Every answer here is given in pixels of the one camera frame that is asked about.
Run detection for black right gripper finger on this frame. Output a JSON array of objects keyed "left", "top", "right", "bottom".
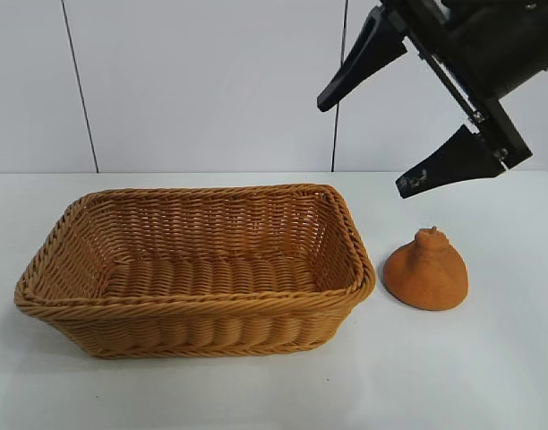
[{"left": 317, "top": 5, "right": 408, "bottom": 114}]

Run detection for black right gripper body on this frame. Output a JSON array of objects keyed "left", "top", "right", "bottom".
[{"left": 380, "top": 0, "right": 548, "bottom": 171}]

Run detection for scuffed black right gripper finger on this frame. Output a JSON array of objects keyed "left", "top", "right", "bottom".
[{"left": 395, "top": 125, "right": 504, "bottom": 200}]

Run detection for tan woven wicker basket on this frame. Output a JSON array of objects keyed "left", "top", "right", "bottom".
[{"left": 13, "top": 183, "right": 376, "bottom": 360}]

